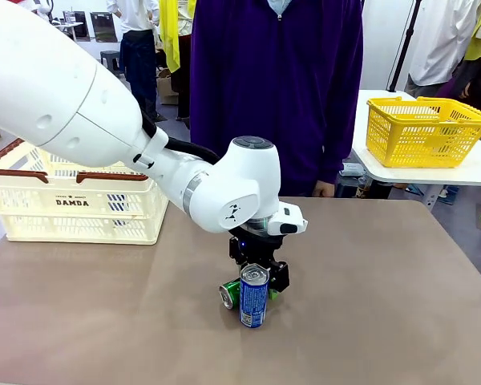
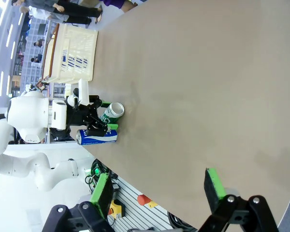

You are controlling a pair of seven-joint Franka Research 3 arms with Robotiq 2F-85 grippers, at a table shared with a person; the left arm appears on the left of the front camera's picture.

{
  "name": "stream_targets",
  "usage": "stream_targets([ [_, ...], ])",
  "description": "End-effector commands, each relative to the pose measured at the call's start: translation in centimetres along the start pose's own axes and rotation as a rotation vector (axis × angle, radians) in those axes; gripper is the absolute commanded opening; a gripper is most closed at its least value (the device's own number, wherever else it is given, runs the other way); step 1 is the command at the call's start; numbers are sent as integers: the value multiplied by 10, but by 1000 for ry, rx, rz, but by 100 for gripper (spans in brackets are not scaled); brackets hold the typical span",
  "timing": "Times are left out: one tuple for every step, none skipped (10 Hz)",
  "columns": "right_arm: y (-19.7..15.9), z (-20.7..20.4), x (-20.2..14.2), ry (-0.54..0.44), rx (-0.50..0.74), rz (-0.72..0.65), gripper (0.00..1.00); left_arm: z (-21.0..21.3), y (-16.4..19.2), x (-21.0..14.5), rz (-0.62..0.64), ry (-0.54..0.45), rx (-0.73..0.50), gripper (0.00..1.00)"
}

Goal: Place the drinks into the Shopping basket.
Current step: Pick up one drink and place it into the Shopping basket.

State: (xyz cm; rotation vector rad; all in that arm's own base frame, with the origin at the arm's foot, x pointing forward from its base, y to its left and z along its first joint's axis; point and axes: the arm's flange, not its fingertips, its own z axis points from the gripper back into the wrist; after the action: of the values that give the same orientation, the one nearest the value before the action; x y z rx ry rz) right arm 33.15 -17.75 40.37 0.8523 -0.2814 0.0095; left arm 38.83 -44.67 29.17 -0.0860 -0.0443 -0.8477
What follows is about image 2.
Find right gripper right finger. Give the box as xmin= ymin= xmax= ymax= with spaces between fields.
xmin=197 ymin=167 xmax=280 ymax=232

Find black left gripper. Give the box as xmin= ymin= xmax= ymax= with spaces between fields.
xmin=67 ymin=95 xmax=119 ymax=137

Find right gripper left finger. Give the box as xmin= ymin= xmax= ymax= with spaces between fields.
xmin=42 ymin=172 xmax=115 ymax=232

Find green drink can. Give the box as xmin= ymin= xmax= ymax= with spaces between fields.
xmin=99 ymin=102 xmax=125 ymax=126

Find blue drink can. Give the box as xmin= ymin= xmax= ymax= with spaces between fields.
xmin=76 ymin=129 xmax=118 ymax=146

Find cream shopping basket brown rim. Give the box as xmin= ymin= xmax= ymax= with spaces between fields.
xmin=42 ymin=23 xmax=99 ymax=85

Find yellow button box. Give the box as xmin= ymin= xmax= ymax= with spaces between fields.
xmin=108 ymin=199 xmax=126 ymax=219

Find red emergency stop button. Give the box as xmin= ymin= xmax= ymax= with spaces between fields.
xmin=137 ymin=193 xmax=158 ymax=209

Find grey slotted mounting plate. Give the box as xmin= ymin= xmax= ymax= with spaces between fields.
xmin=106 ymin=174 xmax=184 ymax=232

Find person in dark clothes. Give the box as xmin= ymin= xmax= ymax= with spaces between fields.
xmin=11 ymin=0 xmax=103 ymax=18

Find person in purple sweater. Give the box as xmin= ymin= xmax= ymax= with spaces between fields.
xmin=100 ymin=0 xmax=139 ymax=13

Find person white shirt navy trousers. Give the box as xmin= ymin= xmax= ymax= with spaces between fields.
xmin=19 ymin=6 xmax=92 ymax=26

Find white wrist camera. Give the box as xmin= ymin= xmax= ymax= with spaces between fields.
xmin=78 ymin=78 xmax=90 ymax=106

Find black coiled cable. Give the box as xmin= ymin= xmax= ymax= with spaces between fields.
xmin=167 ymin=210 xmax=196 ymax=230
xmin=90 ymin=158 xmax=112 ymax=175

